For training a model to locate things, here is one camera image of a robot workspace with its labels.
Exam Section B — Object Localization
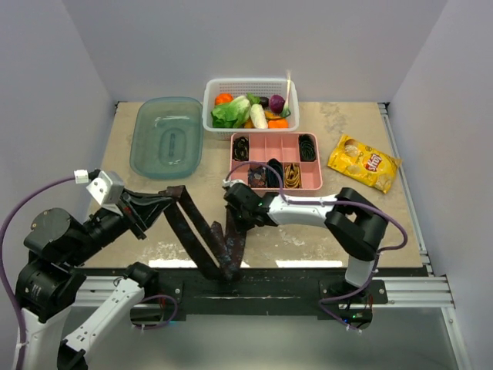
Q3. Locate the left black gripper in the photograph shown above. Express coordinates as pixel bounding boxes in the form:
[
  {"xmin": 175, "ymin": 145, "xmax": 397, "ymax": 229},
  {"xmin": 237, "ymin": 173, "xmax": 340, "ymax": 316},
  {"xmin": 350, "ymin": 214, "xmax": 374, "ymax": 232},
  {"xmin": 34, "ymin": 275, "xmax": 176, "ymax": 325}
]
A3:
[{"xmin": 69, "ymin": 184, "xmax": 174, "ymax": 263}]

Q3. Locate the dark patterned necktie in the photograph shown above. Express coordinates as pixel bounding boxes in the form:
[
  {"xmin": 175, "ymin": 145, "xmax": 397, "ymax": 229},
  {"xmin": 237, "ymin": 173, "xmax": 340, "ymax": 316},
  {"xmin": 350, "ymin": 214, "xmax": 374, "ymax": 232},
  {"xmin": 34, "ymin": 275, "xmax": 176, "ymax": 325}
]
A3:
[{"xmin": 159, "ymin": 185, "xmax": 247, "ymax": 281}]

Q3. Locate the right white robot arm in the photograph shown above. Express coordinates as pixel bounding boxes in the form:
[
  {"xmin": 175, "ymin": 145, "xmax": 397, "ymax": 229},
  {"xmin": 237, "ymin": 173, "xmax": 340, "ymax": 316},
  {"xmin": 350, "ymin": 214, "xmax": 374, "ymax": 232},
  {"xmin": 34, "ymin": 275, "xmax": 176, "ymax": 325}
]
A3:
[{"xmin": 223, "ymin": 180, "xmax": 388, "ymax": 303}]

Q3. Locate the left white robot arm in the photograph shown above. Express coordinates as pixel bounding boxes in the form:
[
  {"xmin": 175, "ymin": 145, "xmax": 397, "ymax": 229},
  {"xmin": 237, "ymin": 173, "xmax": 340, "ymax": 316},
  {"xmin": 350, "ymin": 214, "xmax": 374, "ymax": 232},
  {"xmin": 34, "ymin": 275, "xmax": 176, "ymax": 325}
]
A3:
[{"xmin": 15, "ymin": 190, "xmax": 173, "ymax": 369}]

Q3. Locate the rolled floral tie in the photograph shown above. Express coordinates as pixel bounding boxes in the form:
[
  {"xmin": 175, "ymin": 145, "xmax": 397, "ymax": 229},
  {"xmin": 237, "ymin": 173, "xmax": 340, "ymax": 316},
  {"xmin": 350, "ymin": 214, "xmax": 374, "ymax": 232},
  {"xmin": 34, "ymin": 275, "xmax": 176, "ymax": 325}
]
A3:
[{"xmin": 247, "ymin": 165, "xmax": 267, "ymax": 189}]

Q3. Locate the rolled dark blue tie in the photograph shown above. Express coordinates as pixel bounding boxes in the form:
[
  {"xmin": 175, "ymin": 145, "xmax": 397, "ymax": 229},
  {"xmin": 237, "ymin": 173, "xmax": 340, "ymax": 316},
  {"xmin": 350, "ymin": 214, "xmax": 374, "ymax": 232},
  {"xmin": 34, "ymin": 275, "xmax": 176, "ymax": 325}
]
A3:
[{"xmin": 266, "ymin": 158, "xmax": 283, "ymax": 189}]

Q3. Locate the rolled yellow tie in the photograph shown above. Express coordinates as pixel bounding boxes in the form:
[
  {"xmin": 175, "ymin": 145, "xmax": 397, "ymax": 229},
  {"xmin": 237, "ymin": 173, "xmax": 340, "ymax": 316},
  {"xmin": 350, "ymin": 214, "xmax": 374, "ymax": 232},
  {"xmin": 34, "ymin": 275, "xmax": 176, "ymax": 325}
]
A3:
[{"xmin": 283, "ymin": 163, "xmax": 301, "ymax": 189}]

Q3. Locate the teal transparent container lid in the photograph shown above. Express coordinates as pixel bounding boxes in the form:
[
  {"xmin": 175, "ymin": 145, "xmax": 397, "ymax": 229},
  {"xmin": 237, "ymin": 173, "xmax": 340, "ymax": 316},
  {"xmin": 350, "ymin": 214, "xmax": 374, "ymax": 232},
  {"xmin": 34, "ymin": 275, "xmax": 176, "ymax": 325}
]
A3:
[{"xmin": 129, "ymin": 97, "xmax": 203, "ymax": 180}]

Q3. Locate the rolled black tie left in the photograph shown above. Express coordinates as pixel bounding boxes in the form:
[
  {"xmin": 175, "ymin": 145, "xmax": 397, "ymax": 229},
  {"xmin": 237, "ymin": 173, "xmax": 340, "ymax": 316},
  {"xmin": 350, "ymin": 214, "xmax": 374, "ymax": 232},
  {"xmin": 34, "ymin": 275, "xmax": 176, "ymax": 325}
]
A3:
[{"xmin": 232, "ymin": 136, "xmax": 250, "ymax": 161}]

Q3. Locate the rolled black tie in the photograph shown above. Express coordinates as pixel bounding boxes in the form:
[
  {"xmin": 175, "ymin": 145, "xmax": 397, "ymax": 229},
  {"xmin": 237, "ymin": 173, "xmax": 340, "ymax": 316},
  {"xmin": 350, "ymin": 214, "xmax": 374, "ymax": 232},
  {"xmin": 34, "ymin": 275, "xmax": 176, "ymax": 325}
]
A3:
[
  {"xmin": 232, "ymin": 136, "xmax": 250, "ymax": 161},
  {"xmin": 298, "ymin": 134, "xmax": 317, "ymax": 162}
]

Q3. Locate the pink divided organizer tray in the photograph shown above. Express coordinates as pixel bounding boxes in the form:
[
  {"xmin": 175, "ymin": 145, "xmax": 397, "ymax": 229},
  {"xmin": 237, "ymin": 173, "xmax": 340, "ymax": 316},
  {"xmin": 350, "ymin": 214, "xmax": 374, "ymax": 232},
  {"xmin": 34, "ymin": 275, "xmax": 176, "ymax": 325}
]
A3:
[{"xmin": 230, "ymin": 133, "xmax": 323, "ymax": 194}]

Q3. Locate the rolled black tie right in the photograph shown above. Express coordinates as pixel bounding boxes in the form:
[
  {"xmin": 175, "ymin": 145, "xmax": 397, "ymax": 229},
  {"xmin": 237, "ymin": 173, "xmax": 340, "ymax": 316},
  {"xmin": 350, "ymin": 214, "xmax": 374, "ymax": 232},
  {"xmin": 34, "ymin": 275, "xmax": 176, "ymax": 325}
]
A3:
[{"xmin": 298, "ymin": 134, "xmax": 317, "ymax": 162}]

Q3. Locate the green lettuce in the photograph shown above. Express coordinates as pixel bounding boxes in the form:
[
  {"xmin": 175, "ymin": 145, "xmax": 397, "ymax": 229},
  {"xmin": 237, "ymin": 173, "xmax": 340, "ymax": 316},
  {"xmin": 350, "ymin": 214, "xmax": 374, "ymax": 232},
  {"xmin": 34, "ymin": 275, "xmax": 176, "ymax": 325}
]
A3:
[{"xmin": 211, "ymin": 96, "xmax": 251, "ymax": 129}]

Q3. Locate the white daikon radish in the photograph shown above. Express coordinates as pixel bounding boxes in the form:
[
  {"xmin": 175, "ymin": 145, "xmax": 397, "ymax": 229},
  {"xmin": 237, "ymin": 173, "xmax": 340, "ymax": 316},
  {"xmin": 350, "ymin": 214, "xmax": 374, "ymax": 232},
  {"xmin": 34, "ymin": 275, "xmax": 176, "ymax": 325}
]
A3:
[{"xmin": 250, "ymin": 104, "xmax": 268, "ymax": 130}]

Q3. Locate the green onion stalk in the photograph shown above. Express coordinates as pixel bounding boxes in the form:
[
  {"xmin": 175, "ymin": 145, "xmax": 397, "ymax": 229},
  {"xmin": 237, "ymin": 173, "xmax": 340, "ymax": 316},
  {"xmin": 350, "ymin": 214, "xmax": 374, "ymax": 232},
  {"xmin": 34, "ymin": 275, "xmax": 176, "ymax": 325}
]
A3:
[{"xmin": 280, "ymin": 70, "xmax": 291, "ymax": 118}]

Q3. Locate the dark eggplant toy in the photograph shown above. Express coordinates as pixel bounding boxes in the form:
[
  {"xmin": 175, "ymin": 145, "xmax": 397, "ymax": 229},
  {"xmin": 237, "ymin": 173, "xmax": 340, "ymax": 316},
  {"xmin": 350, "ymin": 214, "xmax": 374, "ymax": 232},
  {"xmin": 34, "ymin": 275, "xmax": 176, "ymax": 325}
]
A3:
[{"xmin": 259, "ymin": 97, "xmax": 269, "ymax": 108}]

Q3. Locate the purple onion toy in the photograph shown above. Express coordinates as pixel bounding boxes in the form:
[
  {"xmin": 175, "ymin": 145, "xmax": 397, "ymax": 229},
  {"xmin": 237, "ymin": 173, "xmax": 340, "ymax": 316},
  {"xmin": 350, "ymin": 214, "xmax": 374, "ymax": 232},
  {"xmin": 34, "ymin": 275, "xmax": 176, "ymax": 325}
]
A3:
[{"xmin": 269, "ymin": 94, "xmax": 285, "ymax": 114}]

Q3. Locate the orange pumpkin toy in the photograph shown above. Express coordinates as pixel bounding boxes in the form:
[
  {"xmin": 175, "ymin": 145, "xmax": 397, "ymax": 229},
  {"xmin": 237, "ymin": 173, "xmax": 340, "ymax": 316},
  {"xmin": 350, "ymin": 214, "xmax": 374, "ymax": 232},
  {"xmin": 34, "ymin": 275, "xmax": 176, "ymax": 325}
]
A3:
[{"xmin": 215, "ymin": 93, "xmax": 234, "ymax": 106}]

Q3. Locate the yellow chips bag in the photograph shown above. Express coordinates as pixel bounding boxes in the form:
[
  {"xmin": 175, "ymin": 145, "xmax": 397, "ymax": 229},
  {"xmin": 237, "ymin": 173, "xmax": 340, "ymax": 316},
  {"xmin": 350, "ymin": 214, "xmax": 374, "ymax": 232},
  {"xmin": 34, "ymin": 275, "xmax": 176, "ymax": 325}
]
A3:
[{"xmin": 327, "ymin": 134, "xmax": 402, "ymax": 194}]

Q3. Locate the white plastic basket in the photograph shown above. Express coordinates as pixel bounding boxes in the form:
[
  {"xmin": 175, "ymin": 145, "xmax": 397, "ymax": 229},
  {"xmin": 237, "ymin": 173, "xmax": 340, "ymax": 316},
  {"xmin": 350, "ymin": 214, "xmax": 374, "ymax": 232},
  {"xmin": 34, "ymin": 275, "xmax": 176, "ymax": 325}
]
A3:
[{"xmin": 202, "ymin": 77, "xmax": 300, "ymax": 140}]

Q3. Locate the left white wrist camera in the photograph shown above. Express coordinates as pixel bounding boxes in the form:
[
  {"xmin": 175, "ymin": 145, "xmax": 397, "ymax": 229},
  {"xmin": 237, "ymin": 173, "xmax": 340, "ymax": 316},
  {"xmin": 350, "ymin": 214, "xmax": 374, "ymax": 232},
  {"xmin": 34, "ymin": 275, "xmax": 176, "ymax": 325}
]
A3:
[{"xmin": 74, "ymin": 170, "xmax": 124, "ymax": 216}]

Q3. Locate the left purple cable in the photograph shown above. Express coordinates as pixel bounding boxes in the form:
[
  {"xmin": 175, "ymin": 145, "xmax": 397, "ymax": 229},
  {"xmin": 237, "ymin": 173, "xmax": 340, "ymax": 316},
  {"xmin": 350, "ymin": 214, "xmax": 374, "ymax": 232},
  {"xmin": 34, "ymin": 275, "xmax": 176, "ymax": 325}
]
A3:
[{"xmin": 0, "ymin": 175, "xmax": 78, "ymax": 363}]

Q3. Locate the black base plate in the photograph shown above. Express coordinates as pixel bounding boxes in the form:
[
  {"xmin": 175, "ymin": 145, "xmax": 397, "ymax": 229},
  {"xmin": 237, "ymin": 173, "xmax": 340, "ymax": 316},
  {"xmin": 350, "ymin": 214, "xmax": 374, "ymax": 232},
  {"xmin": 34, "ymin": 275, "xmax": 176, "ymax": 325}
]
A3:
[{"xmin": 115, "ymin": 267, "xmax": 388, "ymax": 323}]

